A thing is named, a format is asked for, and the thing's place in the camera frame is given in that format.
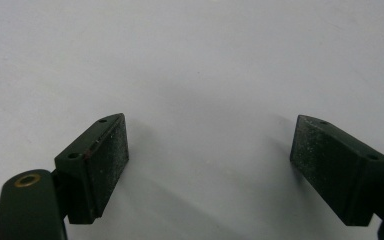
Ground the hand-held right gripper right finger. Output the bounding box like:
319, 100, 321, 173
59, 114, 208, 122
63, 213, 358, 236
289, 114, 384, 227

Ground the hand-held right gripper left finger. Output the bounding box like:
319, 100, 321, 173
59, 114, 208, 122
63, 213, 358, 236
53, 112, 130, 225

